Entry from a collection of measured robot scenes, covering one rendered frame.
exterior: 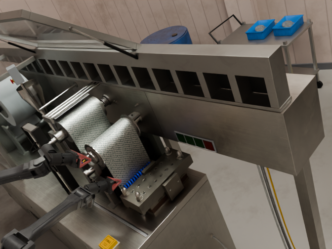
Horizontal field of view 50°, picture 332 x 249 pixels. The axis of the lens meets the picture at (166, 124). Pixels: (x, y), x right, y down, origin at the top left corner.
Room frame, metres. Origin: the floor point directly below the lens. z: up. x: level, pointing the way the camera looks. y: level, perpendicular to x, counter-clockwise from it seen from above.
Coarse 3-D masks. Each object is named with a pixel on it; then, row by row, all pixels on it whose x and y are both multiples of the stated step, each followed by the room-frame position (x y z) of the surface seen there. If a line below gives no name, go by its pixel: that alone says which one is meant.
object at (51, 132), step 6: (36, 96) 2.14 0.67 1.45; (42, 96) 2.18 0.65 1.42; (30, 102) 2.14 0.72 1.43; (36, 102) 2.14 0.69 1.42; (42, 102) 2.17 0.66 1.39; (42, 114) 2.18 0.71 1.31; (48, 132) 2.19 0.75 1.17; (54, 132) 2.16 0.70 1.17; (60, 144) 2.13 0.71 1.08; (60, 150) 2.19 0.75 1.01
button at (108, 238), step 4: (108, 236) 1.31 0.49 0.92; (104, 240) 1.29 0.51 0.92; (108, 240) 1.28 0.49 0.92; (112, 240) 1.27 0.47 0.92; (116, 240) 1.26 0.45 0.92; (100, 244) 1.28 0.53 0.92; (104, 244) 1.27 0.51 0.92; (108, 244) 1.26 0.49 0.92; (112, 244) 1.25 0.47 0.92; (116, 244) 1.26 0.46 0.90; (104, 248) 1.24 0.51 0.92; (108, 248) 1.23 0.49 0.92; (112, 248) 1.24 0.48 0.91
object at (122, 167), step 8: (136, 144) 1.60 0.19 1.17; (128, 152) 1.56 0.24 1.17; (136, 152) 1.58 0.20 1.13; (144, 152) 1.61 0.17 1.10; (120, 160) 1.53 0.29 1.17; (128, 160) 1.55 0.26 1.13; (136, 160) 1.57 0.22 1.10; (144, 160) 1.59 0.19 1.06; (112, 168) 1.49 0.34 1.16; (120, 168) 1.51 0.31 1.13; (128, 168) 1.54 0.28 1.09; (136, 168) 1.56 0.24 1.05; (120, 176) 1.50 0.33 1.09; (128, 176) 1.52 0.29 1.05; (120, 184) 1.49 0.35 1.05
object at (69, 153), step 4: (68, 152) 1.50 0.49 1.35; (64, 156) 1.44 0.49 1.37; (68, 156) 1.45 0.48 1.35; (72, 156) 1.46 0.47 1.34; (76, 156) 1.44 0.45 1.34; (64, 160) 1.43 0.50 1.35; (68, 160) 1.44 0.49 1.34; (72, 160) 1.45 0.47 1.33; (76, 160) 1.43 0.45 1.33; (64, 164) 1.43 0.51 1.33; (68, 164) 1.44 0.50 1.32; (72, 164) 1.44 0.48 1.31; (76, 164) 1.43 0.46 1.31
